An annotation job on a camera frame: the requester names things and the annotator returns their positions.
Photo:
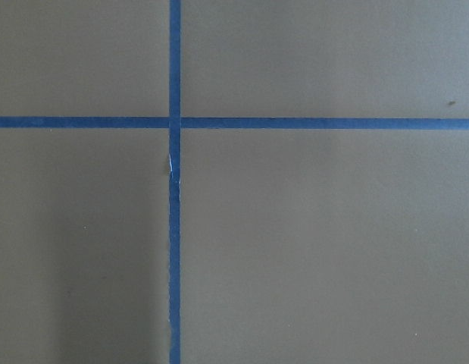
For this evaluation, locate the vertical blue tape strip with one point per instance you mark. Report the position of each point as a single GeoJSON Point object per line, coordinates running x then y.
{"type": "Point", "coordinates": [174, 179]}

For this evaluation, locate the horizontal blue tape strip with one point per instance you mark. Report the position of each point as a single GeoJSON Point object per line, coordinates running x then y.
{"type": "Point", "coordinates": [237, 123]}

